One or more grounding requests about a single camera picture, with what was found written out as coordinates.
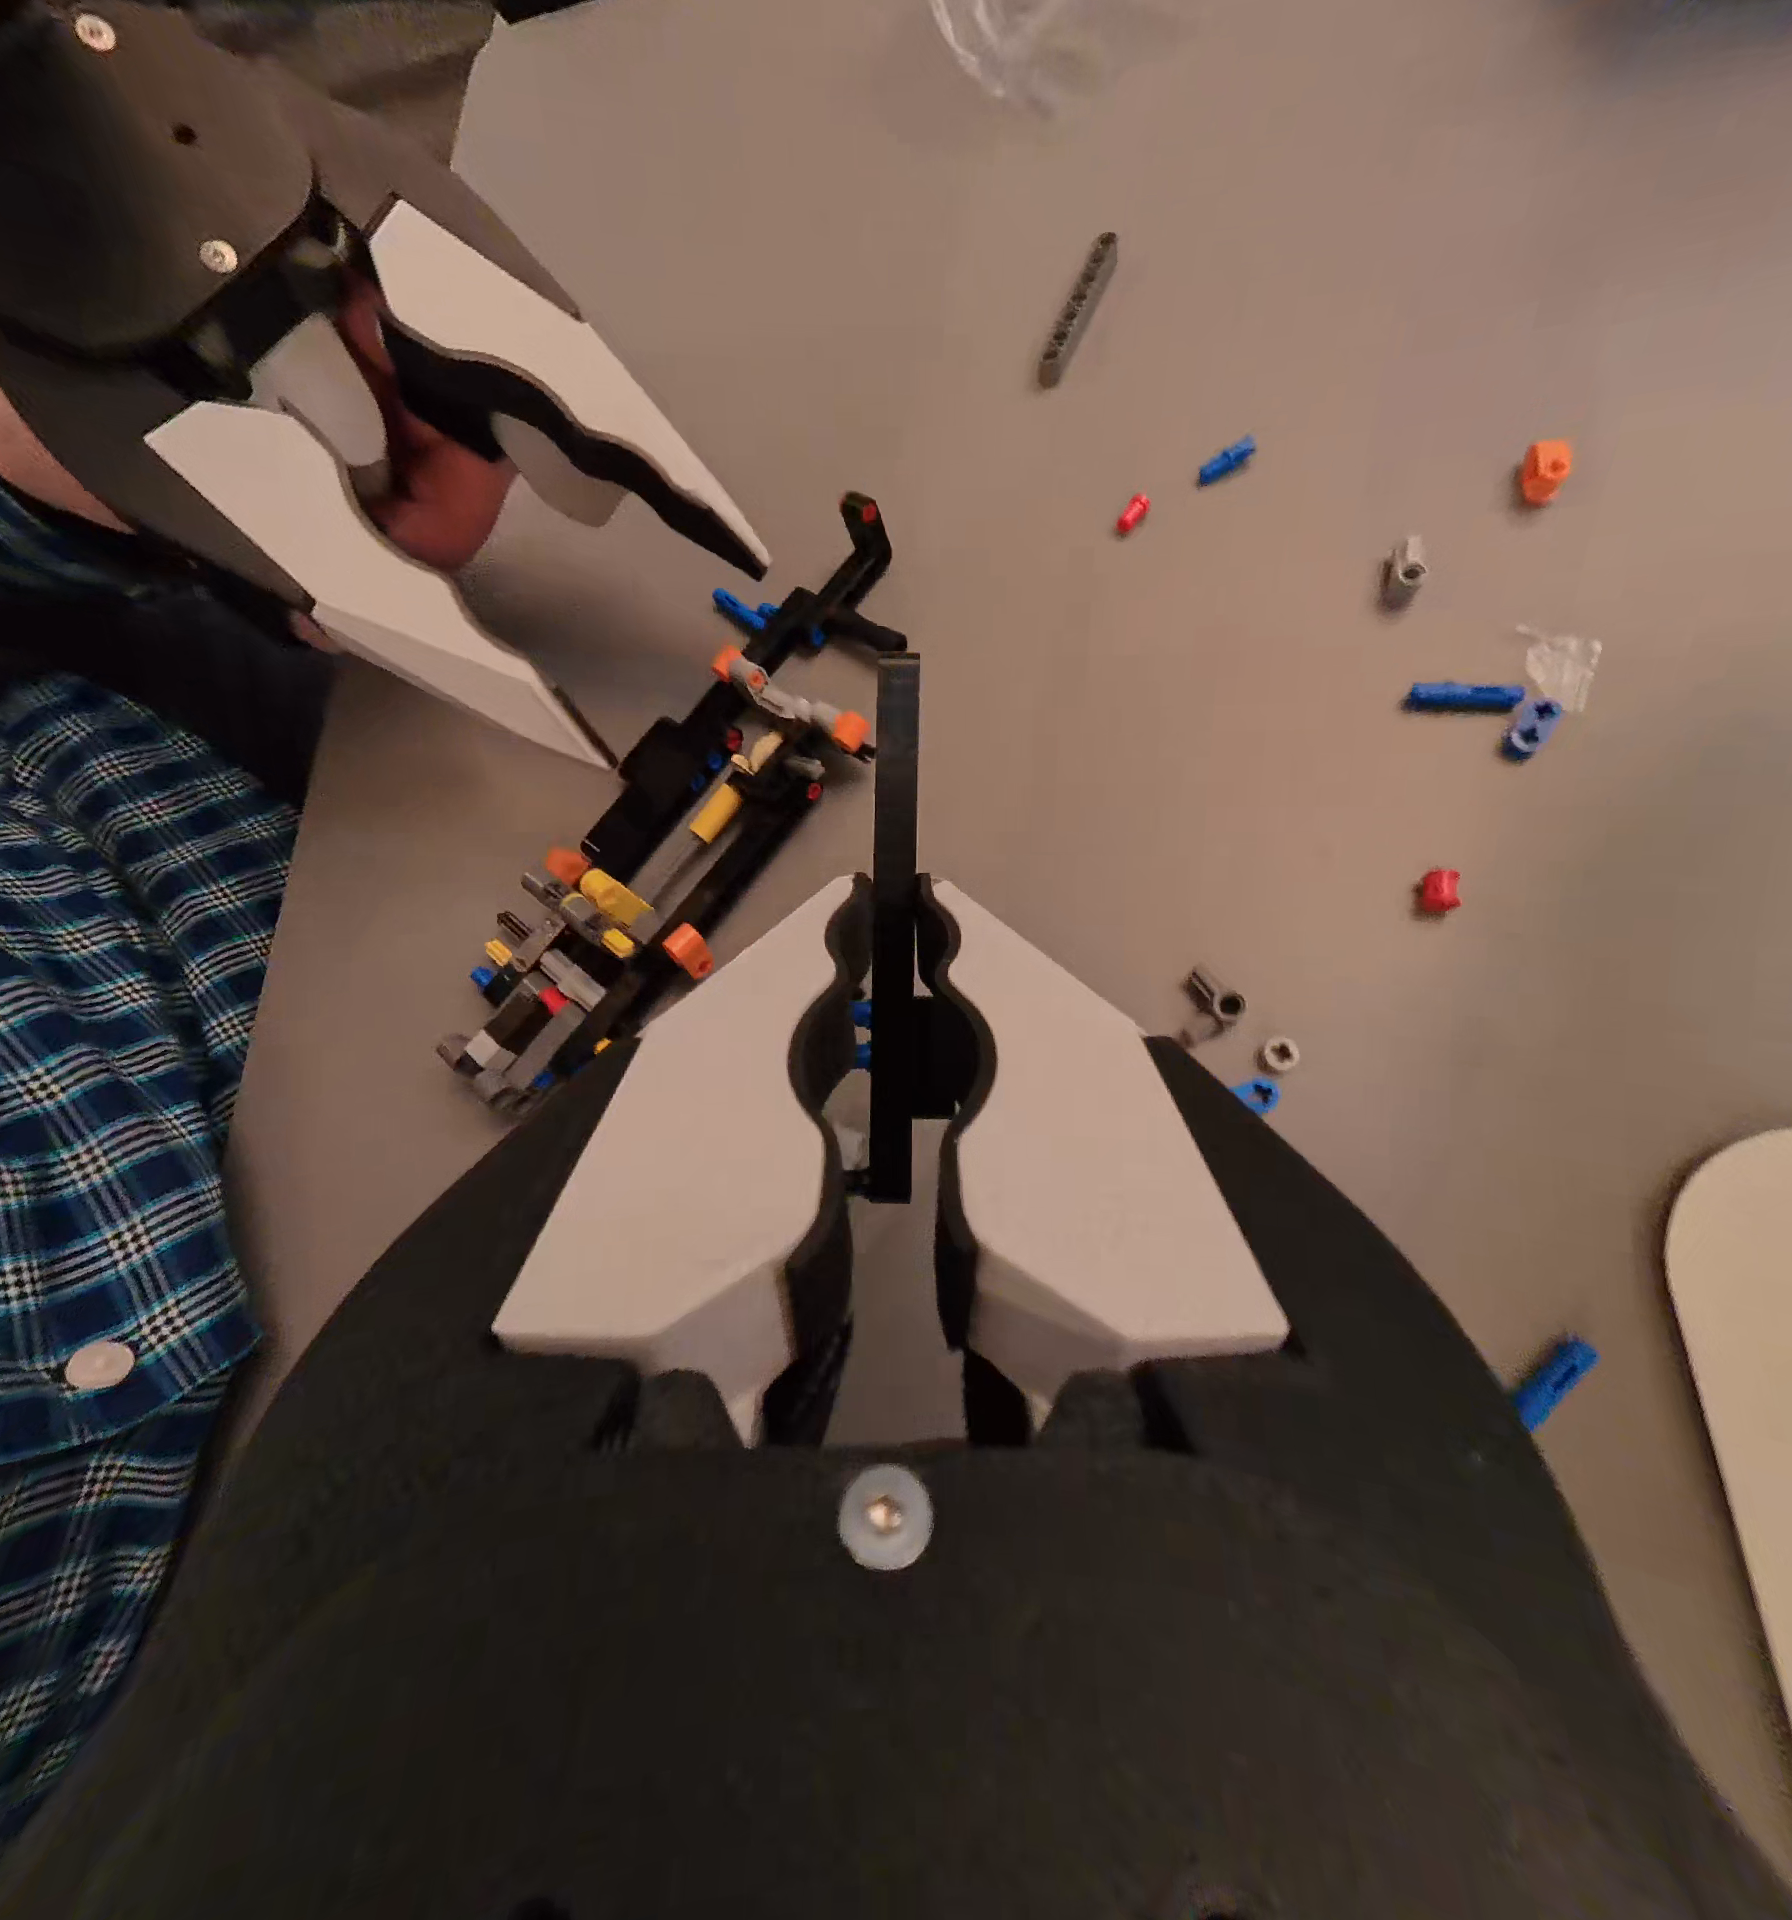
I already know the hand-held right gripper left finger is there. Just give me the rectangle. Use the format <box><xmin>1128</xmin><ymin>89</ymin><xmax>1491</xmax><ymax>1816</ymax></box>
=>
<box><xmin>495</xmin><ymin>875</ymin><xmax>873</xmax><ymax>1443</ymax></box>

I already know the grey orange-ended lego link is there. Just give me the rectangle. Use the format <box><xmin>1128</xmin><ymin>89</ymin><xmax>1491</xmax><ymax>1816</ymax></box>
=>
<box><xmin>710</xmin><ymin>642</ymin><xmax>869</xmax><ymax>756</ymax></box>

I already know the black holed lego beam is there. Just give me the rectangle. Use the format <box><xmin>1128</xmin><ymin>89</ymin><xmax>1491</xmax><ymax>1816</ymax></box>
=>
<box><xmin>856</xmin><ymin>651</ymin><xmax>932</xmax><ymax>1202</ymax></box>

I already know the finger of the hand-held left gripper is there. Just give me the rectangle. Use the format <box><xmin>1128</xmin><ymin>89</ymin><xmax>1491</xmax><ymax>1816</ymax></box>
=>
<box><xmin>368</xmin><ymin>196</ymin><xmax>772</xmax><ymax>586</ymax></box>
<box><xmin>146</xmin><ymin>397</ymin><xmax>621</xmax><ymax>772</ymax></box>

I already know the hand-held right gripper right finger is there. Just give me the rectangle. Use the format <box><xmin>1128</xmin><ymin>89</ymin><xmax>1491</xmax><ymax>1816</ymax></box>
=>
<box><xmin>919</xmin><ymin>875</ymin><xmax>1291</xmax><ymax>1443</ymax></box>

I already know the clear lego piece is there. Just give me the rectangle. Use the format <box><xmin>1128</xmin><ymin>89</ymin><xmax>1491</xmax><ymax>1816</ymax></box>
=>
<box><xmin>1519</xmin><ymin>624</ymin><xmax>1601</xmax><ymax>714</ymax></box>

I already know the black lego gear frame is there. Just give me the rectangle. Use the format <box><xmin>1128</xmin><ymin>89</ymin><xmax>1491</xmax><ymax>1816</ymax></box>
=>
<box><xmin>717</xmin><ymin>724</ymin><xmax>832</xmax><ymax>812</ymax></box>

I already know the black lego chassis assembly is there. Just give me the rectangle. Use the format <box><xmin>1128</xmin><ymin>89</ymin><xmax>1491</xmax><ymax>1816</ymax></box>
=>
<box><xmin>434</xmin><ymin>495</ymin><xmax>914</xmax><ymax>1119</ymax></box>

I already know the person's left hand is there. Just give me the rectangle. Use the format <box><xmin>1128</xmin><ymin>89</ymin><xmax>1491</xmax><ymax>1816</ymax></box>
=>
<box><xmin>338</xmin><ymin>285</ymin><xmax>526</xmax><ymax>578</ymax></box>

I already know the clear plastic bag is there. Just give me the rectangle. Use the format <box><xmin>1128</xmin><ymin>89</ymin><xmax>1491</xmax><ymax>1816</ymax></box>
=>
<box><xmin>924</xmin><ymin>0</ymin><xmax>1123</xmax><ymax>112</ymax></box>

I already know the grey holed lego beam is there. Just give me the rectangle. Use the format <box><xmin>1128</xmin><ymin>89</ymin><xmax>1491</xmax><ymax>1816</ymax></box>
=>
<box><xmin>1038</xmin><ymin>232</ymin><xmax>1120</xmax><ymax>393</ymax></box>

